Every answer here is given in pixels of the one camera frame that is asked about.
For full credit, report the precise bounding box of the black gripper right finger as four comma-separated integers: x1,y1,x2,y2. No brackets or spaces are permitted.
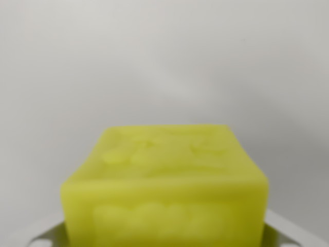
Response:
261,208,303,247

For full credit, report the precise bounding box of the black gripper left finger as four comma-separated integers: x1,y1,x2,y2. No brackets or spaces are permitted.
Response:
26,221,71,247

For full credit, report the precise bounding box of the yellow translucent cube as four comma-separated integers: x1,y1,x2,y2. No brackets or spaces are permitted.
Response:
59,124,270,247

